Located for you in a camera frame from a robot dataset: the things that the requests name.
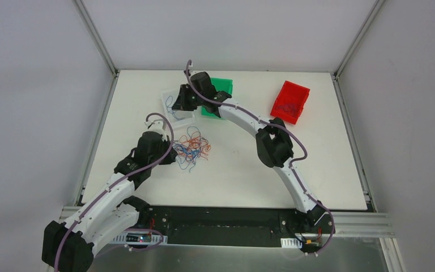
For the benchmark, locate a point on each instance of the red plastic bin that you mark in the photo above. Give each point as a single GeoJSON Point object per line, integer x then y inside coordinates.
{"type": "Point", "coordinates": [290, 102]}

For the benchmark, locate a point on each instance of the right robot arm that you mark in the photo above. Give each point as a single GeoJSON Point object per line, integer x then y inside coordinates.
{"type": "Point", "coordinates": [274, 142]}

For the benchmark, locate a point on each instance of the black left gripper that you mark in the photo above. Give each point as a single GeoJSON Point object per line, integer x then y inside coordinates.
{"type": "Point", "coordinates": [166, 156]}

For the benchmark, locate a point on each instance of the white plastic bin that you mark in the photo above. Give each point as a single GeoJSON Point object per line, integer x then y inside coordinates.
{"type": "Point", "coordinates": [177, 118]}

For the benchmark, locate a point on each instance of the green plastic bin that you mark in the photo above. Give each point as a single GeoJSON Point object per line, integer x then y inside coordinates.
{"type": "Point", "coordinates": [220, 84]}

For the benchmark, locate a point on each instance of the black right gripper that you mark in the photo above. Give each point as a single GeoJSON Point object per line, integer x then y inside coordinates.
{"type": "Point", "coordinates": [184, 100]}

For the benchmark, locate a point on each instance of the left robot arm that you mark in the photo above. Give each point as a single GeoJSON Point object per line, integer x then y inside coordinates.
{"type": "Point", "coordinates": [73, 244]}

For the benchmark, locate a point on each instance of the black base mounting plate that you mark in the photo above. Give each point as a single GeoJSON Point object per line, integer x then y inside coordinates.
{"type": "Point", "coordinates": [233, 227]}

